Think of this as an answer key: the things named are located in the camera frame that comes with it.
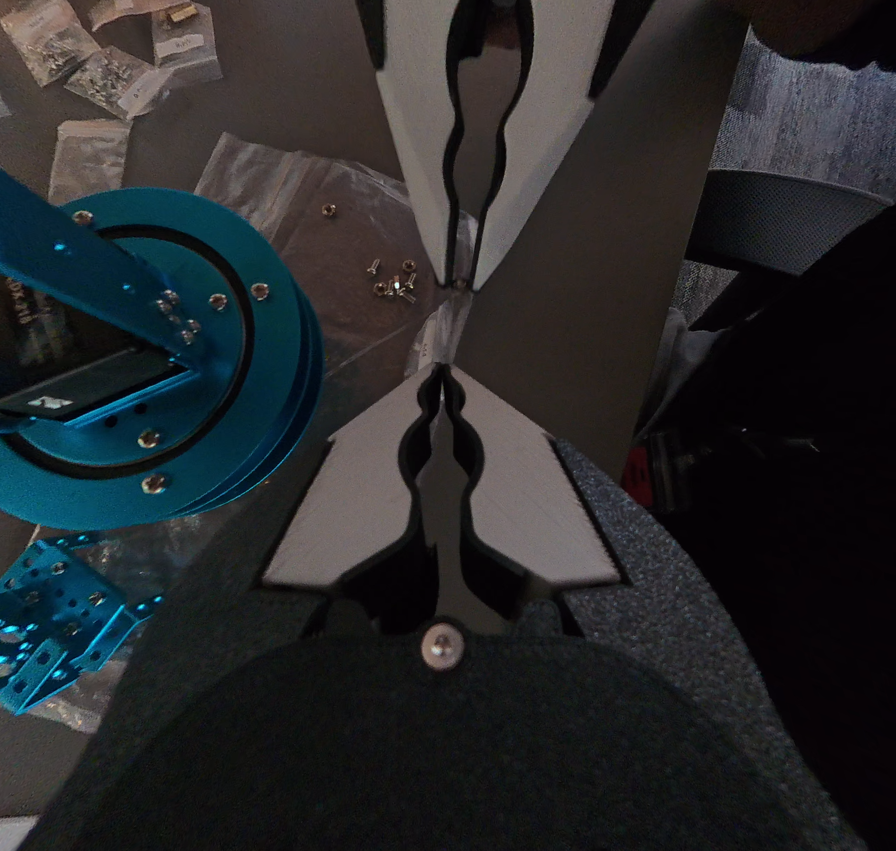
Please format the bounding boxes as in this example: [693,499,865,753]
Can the small clear screw bag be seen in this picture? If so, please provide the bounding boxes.
[406,290,478,379]

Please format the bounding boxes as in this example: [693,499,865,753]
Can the dark grey desk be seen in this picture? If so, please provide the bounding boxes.
[0,0,751,817]

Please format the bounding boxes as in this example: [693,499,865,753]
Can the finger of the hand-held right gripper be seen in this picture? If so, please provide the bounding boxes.
[377,0,478,285]
[470,0,627,292]

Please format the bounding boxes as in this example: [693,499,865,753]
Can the loose silver screws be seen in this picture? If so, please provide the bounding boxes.
[364,255,421,304]

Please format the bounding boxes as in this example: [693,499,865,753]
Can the blue metal bracket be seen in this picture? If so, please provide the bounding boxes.
[0,532,167,717]

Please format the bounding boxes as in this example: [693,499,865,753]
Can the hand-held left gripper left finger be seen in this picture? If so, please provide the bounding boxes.
[260,364,449,594]

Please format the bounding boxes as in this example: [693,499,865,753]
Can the red badge card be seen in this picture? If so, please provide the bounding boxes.
[621,445,656,510]

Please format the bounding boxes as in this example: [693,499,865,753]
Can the pile of small parts bags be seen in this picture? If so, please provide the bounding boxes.
[0,0,258,206]

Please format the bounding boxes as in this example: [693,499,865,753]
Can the large clear plastic bag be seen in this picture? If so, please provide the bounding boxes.
[28,130,450,734]

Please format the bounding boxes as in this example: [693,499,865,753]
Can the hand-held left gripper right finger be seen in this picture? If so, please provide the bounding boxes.
[442,367,625,631]

